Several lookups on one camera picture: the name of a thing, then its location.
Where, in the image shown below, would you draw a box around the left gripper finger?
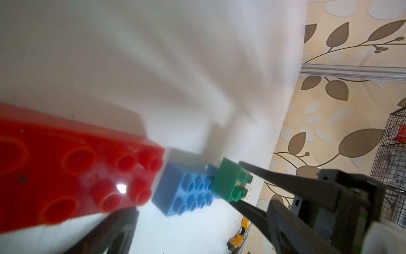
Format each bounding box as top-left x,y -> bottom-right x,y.
65,207 -> 140,254

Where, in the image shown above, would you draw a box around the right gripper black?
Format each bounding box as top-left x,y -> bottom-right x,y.
229,162 -> 385,254

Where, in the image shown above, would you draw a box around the blue lego brick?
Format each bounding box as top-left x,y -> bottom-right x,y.
152,163 -> 218,217

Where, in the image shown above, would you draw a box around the red lego brick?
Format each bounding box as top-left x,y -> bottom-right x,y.
1,103 -> 165,233

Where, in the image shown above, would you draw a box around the yellow handled pliers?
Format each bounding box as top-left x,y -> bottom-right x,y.
227,217 -> 251,254

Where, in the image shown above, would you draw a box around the side wire basket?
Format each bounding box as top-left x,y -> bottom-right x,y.
370,107 -> 406,229

